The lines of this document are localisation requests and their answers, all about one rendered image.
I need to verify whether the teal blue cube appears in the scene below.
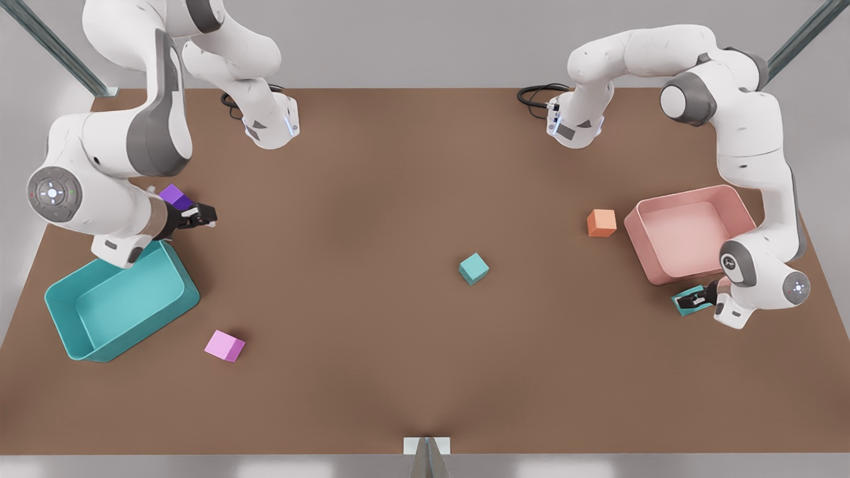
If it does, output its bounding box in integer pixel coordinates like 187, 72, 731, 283
671, 287, 707, 317
459, 252, 490, 286

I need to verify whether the dark purple cube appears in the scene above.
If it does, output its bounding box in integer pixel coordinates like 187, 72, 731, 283
159, 184, 194, 211

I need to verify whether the pink plastic bin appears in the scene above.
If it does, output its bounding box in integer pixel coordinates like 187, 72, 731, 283
624, 185, 758, 286

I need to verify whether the teal plastic bin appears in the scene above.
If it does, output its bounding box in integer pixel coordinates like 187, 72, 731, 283
44, 240, 201, 362

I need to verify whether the orange cube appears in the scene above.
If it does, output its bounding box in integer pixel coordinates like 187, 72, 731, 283
587, 209, 618, 238

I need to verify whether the light pink cube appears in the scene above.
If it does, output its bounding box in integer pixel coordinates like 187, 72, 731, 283
204, 330, 246, 363

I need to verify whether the black cable loop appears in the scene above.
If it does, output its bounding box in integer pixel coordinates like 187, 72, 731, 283
220, 84, 286, 121
517, 84, 572, 121

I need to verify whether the silver frame post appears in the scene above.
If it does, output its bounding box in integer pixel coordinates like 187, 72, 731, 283
767, 0, 850, 82
0, 0, 119, 98
404, 437, 451, 478

